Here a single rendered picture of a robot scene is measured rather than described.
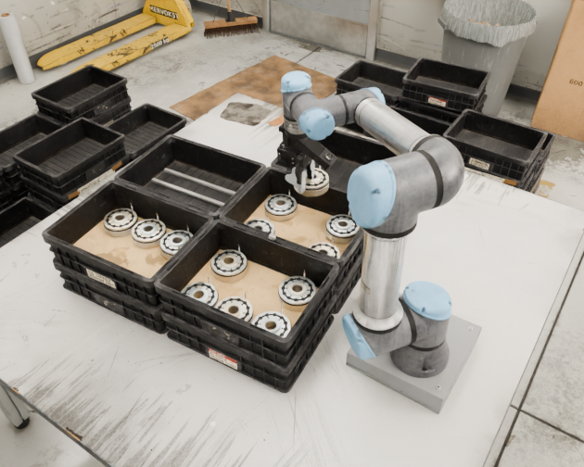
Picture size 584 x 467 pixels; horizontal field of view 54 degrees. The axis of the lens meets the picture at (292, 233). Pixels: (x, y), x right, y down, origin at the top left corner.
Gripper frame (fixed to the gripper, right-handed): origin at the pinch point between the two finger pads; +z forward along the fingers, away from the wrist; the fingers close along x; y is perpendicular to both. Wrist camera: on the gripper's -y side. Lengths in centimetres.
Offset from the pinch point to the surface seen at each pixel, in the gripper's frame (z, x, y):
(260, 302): 13.9, 33.9, -3.1
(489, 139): 63, -130, -30
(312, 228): 16.9, 0.3, -1.5
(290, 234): 16.3, 6.2, 3.1
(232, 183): 17.4, -6.9, 33.2
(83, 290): 22, 49, 51
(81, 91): 56, -71, 179
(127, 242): 14, 33, 45
